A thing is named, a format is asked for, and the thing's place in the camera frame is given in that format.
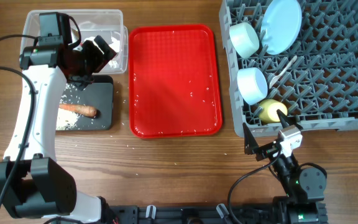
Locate grey dishwasher rack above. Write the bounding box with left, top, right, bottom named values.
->
left=219, top=1, right=358, bottom=137

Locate clear plastic bin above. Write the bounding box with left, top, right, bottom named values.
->
left=19, top=9, right=129, bottom=76

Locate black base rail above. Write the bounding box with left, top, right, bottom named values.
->
left=107, top=202, right=328, bottom=224

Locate white rice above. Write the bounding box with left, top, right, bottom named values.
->
left=55, top=83, right=82, bottom=131

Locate orange carrot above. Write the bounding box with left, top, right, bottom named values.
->
left=59, top=104, right=98, bottom=118

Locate black plastic tray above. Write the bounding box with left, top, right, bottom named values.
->
left=69, top=75, right=114, bottom=131

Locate large light blue plate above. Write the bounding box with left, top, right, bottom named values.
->
left=260, top=0, right=302, bottom=55

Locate small light blue bowl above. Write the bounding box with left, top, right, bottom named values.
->
left=237, top=68, right=268, bottom=105

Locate white plastic spoon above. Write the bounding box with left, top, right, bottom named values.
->
left=268, top=55, right=298, bottom=89

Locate white tissue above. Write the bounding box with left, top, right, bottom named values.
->
left=82, top=30, right=121, bottom=73

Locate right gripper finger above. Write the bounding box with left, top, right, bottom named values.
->
left=277, top=110, right=294, bottom=128
left=242, top=123, right=259, bottom=149

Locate red serving tray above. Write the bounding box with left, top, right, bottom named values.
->
left=128, top=24, right=223, bottom=139

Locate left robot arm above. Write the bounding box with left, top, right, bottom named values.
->
left=0, top=12, right=120, bottom=223

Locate yellow cup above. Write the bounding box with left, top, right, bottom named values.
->
left=259, top=99, right=288, bottom=123

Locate green bowl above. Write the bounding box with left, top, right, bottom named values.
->
left=229, top=22, right=260, bottom=59

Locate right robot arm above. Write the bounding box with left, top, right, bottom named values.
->
left=243, top=110, right=328, bottom=223

